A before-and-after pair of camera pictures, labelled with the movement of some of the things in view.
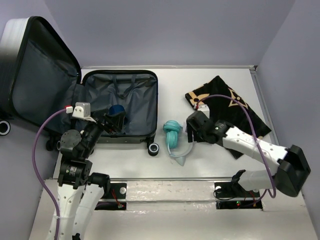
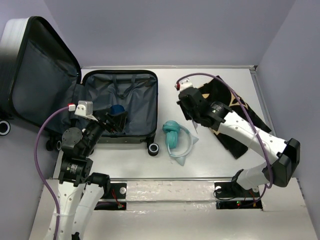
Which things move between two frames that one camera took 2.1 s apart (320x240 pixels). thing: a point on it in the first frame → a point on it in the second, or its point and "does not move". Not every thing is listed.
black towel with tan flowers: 225,104 does not move
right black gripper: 190,130 → 180,102
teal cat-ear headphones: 179,144 does not move
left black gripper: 116,122 does not move
